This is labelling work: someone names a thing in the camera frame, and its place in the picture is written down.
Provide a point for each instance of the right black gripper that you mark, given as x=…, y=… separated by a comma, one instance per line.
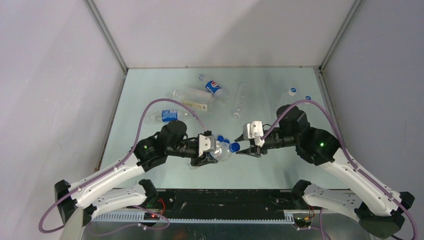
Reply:
x=251, y=151

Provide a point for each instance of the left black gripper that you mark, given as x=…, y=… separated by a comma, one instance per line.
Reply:
x=203, y=160

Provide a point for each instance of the blue label pepsi bottle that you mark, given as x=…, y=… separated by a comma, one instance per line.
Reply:
x=222, y=151

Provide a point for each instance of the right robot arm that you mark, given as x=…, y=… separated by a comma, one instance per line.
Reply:
x=378, y=209

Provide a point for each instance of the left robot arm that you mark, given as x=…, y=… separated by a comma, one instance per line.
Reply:
x=98, y=193

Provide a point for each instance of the clear unlabelled bottle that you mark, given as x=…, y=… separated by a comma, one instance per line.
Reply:
x=239, y=100

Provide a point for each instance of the pepsi logo bottle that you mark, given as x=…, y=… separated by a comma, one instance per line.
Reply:
x=218, y=92

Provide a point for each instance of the small blue label bottle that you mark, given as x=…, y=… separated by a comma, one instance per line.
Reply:
x=168, y=115

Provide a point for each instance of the yellow label clear bottle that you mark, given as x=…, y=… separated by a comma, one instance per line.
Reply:
x=194, y=98

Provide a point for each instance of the capped clear bottle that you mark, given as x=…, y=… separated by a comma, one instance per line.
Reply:
x=307, y=98
x=287, y=97

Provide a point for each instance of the left circuit board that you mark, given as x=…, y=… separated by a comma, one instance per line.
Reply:
x=151, y=216

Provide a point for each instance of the circuit board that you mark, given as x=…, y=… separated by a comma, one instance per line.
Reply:
x=303, y=223
x=151, y=216

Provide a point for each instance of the right circuit board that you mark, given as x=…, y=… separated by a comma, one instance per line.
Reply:
x=303, y=223

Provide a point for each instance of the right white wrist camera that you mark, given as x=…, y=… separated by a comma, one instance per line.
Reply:
x=254, y=131

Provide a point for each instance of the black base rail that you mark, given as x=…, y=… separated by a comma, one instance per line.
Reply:
x=226, y=204

